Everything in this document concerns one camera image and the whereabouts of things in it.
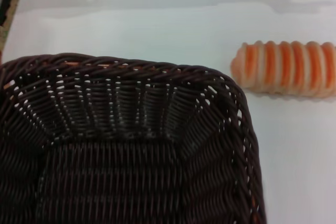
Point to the dark brown woven basket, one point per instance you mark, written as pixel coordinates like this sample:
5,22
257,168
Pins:
118,161

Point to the orange striped bread loaf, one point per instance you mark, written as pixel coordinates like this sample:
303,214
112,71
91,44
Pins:
286,69

